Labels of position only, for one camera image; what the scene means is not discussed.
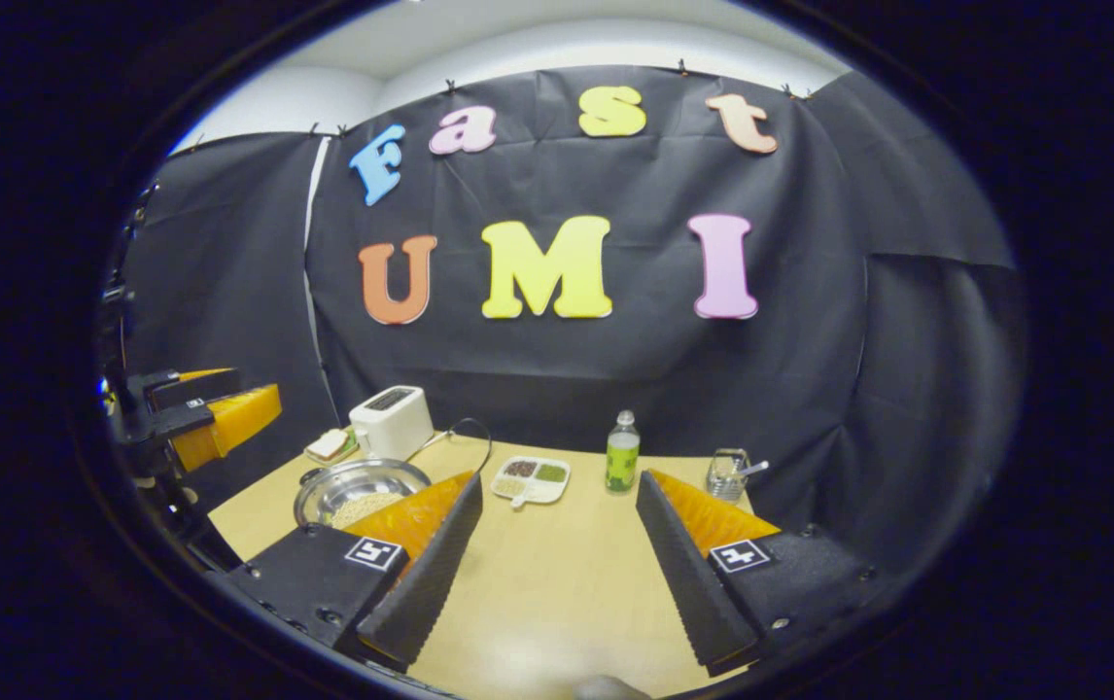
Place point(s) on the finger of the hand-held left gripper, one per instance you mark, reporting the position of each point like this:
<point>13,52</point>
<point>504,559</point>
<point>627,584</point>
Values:
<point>192,386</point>
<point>226,423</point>

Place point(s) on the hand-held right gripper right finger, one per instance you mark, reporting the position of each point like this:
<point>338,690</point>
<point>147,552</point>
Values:
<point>688,574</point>

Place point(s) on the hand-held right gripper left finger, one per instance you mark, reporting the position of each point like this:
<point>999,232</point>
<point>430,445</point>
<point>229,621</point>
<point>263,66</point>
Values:
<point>421,583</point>

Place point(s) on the pile of soybeans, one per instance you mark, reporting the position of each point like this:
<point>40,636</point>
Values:
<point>363,510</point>

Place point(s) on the small plate with bread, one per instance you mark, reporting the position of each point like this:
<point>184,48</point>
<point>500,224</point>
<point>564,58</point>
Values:
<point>331,445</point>

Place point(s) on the green label drink bottle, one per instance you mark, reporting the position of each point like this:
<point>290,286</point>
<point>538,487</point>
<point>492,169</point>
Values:
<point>622,457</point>

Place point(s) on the white divided dish of beans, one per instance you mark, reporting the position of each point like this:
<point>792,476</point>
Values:
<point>530,478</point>

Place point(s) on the white toaster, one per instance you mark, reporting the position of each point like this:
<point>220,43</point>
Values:
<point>392,423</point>

